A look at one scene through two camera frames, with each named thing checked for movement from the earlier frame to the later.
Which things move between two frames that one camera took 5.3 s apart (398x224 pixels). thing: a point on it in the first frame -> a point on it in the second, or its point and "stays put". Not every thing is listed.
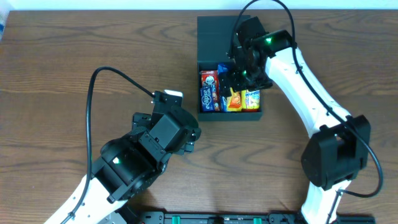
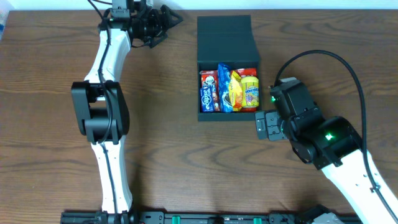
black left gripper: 189,146 -> 158,25
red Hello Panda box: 211,78 stays put
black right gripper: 237,81 -> 274,125
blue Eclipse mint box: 207,99 stays put
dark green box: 214,37 stays put
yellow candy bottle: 250,99 stays put
